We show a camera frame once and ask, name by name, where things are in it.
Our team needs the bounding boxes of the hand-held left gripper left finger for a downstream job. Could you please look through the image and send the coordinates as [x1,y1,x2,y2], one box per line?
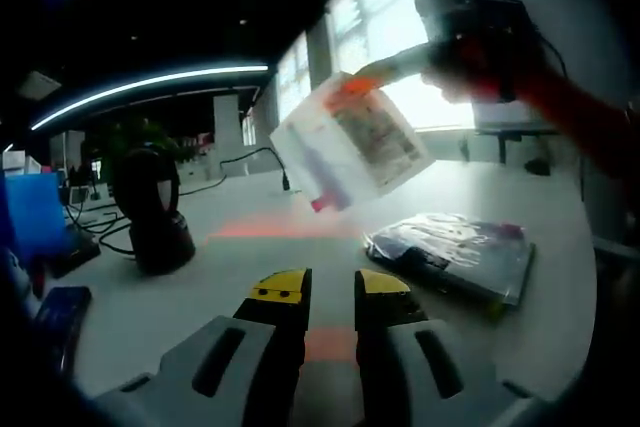
[92,267,314,427]

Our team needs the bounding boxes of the narrow window with blinds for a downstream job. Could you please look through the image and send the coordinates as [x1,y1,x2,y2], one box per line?
[275,31,312,144]

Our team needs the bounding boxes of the green black sheet goods packet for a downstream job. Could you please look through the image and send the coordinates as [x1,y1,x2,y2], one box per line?
[363,213,536,322]

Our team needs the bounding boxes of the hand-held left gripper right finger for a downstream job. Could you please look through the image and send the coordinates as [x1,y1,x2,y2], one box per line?
[353,268,546,427]

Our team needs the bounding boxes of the potted green plant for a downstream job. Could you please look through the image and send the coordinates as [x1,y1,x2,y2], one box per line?
[82,116,201,169]

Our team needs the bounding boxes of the ceiling light strip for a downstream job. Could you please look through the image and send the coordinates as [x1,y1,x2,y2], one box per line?
[29,64,270,132]

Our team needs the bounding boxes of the black smartphone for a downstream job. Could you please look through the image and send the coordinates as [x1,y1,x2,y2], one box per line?
[32,285,93,374]

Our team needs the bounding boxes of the blue box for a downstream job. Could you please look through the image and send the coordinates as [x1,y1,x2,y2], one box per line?
[4,171,69,259]

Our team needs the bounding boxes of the white box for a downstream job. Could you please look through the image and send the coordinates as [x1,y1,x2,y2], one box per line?
[472,100,559,135]

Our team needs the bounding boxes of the black table cables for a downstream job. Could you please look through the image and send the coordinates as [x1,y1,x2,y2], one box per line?
[59,186,136,259]

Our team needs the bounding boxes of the person's right hand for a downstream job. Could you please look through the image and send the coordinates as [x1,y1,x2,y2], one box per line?
[421,40,517,105]

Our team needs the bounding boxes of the black barcode scanner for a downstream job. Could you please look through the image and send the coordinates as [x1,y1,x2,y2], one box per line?
[110,144,197,276]

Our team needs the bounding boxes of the ceiling air vent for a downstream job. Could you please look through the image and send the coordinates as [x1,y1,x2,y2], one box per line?
[17,70,62,101]

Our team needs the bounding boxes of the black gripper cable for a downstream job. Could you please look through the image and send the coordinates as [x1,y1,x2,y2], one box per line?
[528,29,569,80]

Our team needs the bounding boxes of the white table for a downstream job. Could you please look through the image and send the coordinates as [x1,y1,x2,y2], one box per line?
[74,159,594,398]

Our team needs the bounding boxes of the black gooseneck cable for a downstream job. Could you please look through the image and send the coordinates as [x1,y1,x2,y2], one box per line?
[179,146,292,197]

